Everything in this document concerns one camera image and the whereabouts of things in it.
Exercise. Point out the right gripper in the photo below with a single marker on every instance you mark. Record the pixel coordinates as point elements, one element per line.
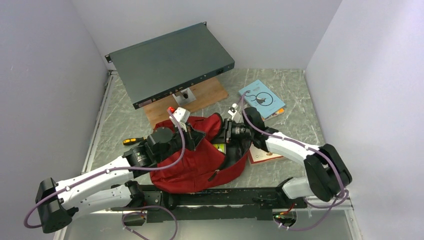
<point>228,138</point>

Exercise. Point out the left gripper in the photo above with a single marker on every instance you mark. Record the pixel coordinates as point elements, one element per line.
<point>193,137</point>

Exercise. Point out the red bordered book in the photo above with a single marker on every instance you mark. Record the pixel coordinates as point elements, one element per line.
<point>259,156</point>

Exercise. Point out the red student backpack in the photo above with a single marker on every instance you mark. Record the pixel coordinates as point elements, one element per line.
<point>206,166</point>

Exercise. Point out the light blue book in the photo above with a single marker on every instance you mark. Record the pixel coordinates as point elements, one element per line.
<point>259,96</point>

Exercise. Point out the green illustrated book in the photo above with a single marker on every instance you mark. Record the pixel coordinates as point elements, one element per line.
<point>221,147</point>

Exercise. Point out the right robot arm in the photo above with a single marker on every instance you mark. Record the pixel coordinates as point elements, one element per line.
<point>326,175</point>

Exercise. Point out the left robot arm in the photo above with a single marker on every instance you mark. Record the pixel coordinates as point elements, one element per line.
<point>113,185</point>

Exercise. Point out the wooden board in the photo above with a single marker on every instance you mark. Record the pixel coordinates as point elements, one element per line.
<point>207,93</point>

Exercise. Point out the orange Roald Dahl book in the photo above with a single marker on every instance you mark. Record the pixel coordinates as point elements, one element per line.
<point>275,114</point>

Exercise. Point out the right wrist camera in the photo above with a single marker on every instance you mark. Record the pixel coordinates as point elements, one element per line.
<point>234,112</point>

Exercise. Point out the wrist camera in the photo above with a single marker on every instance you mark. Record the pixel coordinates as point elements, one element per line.
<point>178,115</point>
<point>234,112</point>

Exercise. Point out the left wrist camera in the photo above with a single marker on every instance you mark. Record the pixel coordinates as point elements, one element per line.
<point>178,115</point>

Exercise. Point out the metal stand bracket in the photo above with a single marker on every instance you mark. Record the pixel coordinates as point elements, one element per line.
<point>184,97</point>

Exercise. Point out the yellow handled screwdriver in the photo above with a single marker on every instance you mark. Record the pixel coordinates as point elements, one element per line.
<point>133,141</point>

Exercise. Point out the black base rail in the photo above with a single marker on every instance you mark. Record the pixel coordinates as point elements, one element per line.
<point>258,203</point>

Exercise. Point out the grey rack-mount device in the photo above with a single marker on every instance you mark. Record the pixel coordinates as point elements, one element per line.
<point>164,65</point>

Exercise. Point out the aluminium frame rail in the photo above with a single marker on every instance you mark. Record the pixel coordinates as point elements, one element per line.
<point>101,116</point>

